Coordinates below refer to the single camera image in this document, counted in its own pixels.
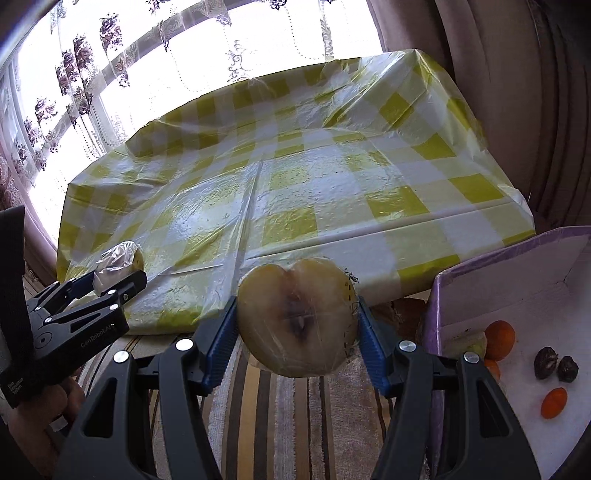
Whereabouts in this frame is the orange fruit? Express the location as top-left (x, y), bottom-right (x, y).
top-left (485, 320), bottom-right (516, 361)

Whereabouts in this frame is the yellow checkered plastic tablecloth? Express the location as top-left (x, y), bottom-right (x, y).
top-left (57, 50), bottom-right (535, 334)

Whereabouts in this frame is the floral sheer curtain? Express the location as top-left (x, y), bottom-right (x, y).
top-left (1, 1), bottom-right (381, 239)

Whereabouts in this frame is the person's left hand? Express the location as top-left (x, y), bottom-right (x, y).
top-left (7, 376), bottom-right (85, 479)

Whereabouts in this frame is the brown drape curtain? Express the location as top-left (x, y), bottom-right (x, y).
top-left (368, 1), bottom-right (590, 232)

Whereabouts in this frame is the small orange kumquat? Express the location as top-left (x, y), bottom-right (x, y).
top-left (540, 387), bottom-right (568, 420)

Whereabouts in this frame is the purple storage box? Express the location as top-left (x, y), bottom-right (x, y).
top-left (424, 226), bottom-right (590, 479)

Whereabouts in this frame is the green cabbage half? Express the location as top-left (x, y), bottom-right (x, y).
top-left (442, 331), bottom-right (488, 359)

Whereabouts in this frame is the dark dried date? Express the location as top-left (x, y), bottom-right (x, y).
top-left (534, 346), bottom-right (558, 380)

